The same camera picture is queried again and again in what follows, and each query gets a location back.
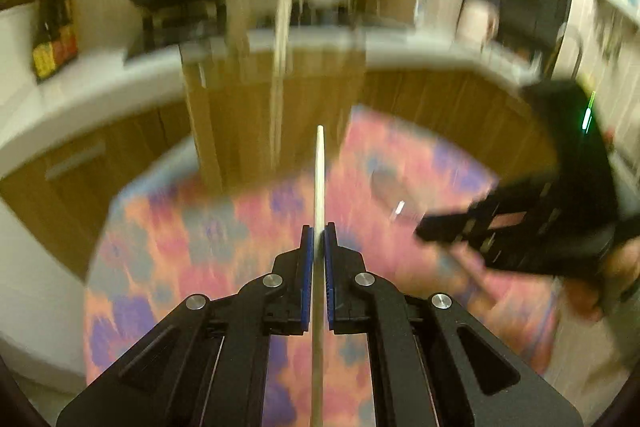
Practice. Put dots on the sauce bottle red label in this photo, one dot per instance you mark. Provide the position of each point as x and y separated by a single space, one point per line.
64 20

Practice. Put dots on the black gas stove top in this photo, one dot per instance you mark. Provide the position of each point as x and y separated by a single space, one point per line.
179 24

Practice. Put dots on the kitchen faucet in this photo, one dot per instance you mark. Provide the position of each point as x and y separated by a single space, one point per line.
567 54

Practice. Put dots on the floral pink table cloth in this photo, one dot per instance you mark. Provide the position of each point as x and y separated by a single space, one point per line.
166 238

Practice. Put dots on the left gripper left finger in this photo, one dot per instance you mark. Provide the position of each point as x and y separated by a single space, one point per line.
206 362

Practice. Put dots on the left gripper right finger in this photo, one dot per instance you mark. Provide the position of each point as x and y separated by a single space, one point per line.
432 363

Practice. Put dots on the wooden base cabinets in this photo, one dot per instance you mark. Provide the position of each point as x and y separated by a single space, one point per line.
62 194

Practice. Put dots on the tan plastic utensil basket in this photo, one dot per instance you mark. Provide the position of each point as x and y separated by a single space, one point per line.
259 113

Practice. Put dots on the right hand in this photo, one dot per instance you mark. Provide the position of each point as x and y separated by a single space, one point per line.
620 270

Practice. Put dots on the dark sauce bottle yellow label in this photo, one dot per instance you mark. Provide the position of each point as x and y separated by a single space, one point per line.
43 55

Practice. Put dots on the wooden chopstick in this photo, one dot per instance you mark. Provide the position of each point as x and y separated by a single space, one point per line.
318 290

